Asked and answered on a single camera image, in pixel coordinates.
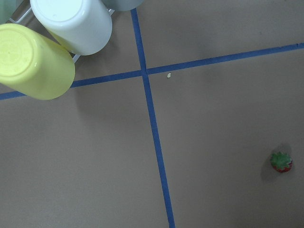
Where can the red strawberry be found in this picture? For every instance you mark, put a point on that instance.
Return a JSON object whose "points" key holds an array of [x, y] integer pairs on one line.
{"points": [[281, 162]]}

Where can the white plastic cup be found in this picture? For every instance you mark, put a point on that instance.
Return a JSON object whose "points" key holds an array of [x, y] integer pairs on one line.
{"points": [[73, 23]]}

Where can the yellow plastic cup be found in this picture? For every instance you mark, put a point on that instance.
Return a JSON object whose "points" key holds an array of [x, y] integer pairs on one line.
{"points": [[33, 64]]}

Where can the grey plastic cup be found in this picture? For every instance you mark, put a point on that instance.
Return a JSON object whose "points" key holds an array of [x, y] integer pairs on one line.
{"points": [[122, 5]]}

